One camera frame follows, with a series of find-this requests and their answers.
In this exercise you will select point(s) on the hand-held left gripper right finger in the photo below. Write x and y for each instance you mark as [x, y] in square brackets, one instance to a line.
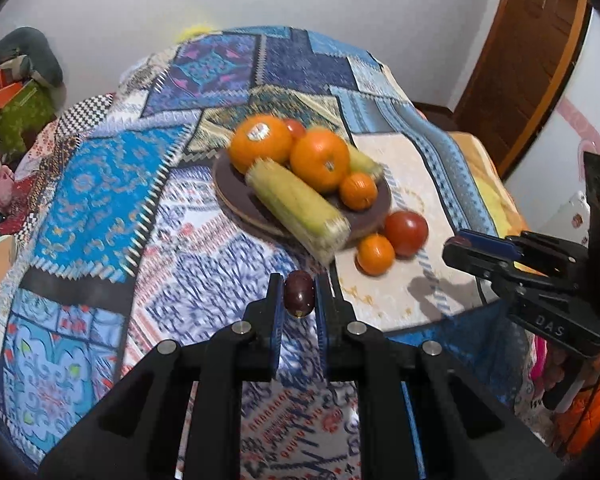
[322, 305]

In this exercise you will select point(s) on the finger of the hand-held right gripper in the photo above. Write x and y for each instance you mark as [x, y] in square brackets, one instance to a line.
[485, 242]
[475, 260]

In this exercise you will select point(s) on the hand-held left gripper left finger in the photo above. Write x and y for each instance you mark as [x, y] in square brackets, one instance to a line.
[278, 305]

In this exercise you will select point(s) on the dark purple passion fruit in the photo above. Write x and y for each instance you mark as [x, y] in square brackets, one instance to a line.
[299, 292]

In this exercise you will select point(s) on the small mandarin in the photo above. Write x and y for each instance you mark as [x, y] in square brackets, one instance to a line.
[358, 191]
[375, 255]

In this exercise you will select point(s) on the red tomato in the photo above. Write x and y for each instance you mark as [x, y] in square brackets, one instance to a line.
[296, 127]
[406, 234]

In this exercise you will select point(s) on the long corn cob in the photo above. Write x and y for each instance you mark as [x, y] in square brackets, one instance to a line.
[295, 205]

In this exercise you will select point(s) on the brown round plate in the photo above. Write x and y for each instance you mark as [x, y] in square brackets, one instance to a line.
[240, 200]

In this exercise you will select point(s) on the short corn cob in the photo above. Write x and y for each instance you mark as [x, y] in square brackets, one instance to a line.
[364, 160]

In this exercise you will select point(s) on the large orange with sticker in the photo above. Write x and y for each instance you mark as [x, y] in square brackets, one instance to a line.
[260, 142]

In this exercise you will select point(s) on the pink cloth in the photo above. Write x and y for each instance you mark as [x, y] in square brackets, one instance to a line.
[547, 365]

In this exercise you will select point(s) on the white wardrobe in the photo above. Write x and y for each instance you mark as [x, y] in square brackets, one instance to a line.
[555, 135]

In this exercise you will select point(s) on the brown wooden door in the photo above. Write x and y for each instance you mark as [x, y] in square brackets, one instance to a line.
[525, 60]

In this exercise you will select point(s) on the blue patchwork blanket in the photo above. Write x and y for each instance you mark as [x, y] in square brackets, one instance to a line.
[90, 200]

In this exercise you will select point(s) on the yellow plastic object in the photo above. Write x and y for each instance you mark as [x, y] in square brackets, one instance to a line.
[190, 34]

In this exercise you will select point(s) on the green patterned box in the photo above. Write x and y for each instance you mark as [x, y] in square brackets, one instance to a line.
[25, 115]

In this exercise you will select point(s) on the grey plush toy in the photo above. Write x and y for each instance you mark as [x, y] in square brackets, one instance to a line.
[30, 47]

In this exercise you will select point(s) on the pile of clothes and boxes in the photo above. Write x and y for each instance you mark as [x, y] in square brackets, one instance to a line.
[0, 75]

